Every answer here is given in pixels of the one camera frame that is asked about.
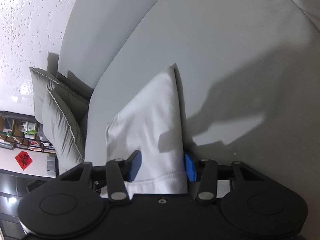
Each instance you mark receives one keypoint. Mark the white t-shirt with script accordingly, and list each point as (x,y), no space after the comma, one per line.
(151,123)

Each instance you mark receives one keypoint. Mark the wooden bookshelf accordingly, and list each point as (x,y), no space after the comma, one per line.
(23,132)

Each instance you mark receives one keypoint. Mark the grey cushion with piping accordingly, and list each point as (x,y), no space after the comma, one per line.
(62,130)

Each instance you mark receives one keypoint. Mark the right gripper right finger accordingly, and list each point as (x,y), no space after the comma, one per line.
(208,180)

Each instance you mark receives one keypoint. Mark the red diamond wall decoration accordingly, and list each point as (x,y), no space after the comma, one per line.
(23,159)

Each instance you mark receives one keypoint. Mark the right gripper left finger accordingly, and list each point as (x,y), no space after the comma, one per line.
(114,175)

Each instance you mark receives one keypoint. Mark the grey sofa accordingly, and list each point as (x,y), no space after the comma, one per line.
(247,74)

